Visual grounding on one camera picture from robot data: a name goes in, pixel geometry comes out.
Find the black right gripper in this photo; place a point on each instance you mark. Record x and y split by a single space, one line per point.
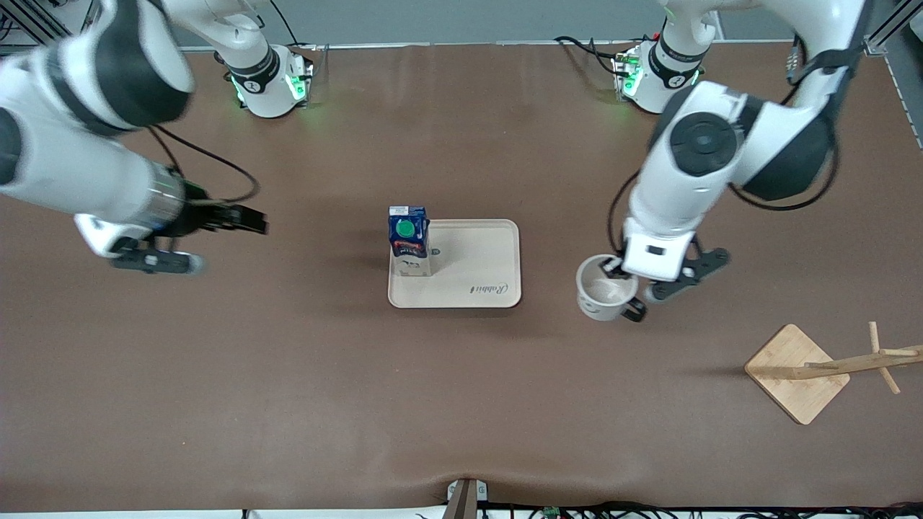
193 216

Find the blue milk carton green cap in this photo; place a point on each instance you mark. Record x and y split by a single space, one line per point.
407 249

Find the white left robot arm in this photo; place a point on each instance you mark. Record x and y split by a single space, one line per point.
685 187

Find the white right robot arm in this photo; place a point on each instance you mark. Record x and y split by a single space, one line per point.
72 158

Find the wooden cup rack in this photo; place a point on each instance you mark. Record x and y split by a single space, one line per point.
786 353

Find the brown table cover cloth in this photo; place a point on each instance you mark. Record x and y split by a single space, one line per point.
216 360

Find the beige plastic tray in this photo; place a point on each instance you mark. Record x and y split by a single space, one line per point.
469 274

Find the metal table edge clamp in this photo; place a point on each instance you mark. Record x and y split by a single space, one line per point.
465 501

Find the black aluminium frame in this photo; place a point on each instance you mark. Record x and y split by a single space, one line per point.
29 21
890 32

